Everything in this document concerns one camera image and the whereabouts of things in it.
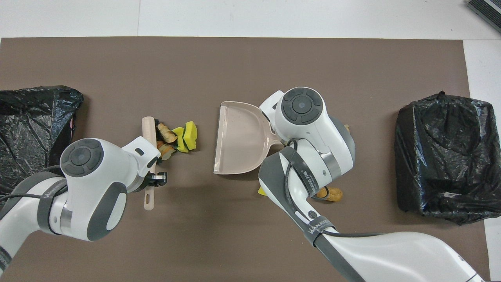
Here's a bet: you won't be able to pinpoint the brown fried nugget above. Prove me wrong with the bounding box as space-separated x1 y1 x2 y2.
317 187 344 202

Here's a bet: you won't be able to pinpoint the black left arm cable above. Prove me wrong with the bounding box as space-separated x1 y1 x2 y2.
0 182 69 202

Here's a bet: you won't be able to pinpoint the beige hand brush black bristles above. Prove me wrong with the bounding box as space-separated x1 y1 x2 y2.
141 116 162 211

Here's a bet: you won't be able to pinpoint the brown table mat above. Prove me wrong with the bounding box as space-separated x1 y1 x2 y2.
0 36 492 282

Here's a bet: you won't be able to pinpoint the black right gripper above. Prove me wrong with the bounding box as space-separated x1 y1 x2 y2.
265 110 280 136

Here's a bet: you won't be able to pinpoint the black trash bag bin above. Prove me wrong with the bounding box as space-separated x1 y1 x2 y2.
393 91 501 226
0 85 85 196

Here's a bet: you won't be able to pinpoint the beige plastic dustpan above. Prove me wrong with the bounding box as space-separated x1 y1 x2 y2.
213 101 284 175

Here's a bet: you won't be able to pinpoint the dark ribbed panel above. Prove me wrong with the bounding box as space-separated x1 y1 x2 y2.
467 0 501 34

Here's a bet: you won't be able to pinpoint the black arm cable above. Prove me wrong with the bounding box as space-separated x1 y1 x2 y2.
284 139 386 239
0 182 69 202

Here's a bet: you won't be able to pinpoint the pale round bread piece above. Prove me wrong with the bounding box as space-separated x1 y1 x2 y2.
157 142 177 161

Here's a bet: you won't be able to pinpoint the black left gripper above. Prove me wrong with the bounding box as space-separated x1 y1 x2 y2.
138 172 168 193

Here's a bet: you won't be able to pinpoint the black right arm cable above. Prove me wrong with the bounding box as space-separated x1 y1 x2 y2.
284 139 386 239

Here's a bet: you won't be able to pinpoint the striped orange croissant piece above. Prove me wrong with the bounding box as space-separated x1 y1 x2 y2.
157 123 177 143

